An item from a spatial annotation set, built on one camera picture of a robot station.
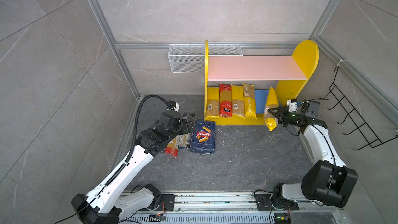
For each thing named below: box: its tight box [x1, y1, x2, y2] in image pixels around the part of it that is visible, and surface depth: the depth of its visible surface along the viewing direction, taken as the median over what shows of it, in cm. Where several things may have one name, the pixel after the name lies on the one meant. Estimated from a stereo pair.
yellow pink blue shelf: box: [204, 39, 320, 125], surface depth 80 cm
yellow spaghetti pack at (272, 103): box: [264, 86, 280, 132], surface depth 81 cm
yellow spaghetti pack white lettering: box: [242, 82, 258, 120], surface depth 95 cm
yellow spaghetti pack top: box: [205, 86, 221, 120], surface depth 93 cm
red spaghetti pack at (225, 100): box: [219, 83, 233, 118], surface depth 96 cm
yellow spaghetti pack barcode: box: [231, 85, 246, 120], surface depth 97 cm
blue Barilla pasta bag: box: [189, 120, 216, 156], surface depth 92 cm
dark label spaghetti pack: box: [178, 132, 192, 150], surface depth 93 cm
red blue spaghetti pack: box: [164, 134, 181, 159], surface depth 89 cm
